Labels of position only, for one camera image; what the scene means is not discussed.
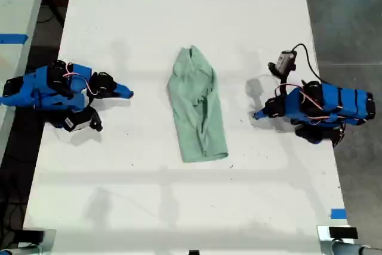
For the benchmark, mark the black small box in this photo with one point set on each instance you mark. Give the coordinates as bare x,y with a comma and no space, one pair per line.
343,233
33,235

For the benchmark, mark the pale green T-shirt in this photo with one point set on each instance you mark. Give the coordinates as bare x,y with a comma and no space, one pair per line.
197,108

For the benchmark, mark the grey side table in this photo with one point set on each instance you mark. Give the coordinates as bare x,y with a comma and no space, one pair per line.
21,4

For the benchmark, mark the short blue tape piece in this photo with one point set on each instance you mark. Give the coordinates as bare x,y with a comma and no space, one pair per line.
338,213

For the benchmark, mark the long blue tape strip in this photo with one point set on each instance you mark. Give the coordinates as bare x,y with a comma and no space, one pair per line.
13,38

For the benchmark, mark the black camera box silver face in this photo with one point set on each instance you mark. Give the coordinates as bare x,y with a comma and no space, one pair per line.
285,61

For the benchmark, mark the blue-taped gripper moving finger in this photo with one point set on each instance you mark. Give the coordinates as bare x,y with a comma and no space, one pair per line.
265,116
119,95

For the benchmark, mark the shiny metal bracket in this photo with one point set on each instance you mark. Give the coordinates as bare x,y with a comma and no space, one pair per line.
47,241
323,240

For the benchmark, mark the black camera box white label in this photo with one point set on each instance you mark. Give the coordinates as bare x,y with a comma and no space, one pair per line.
76,120

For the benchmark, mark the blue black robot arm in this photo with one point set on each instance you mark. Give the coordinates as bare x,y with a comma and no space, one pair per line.
44,87
343,102

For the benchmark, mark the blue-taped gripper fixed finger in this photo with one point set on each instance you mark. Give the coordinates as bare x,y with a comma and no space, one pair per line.
262,112
122,87

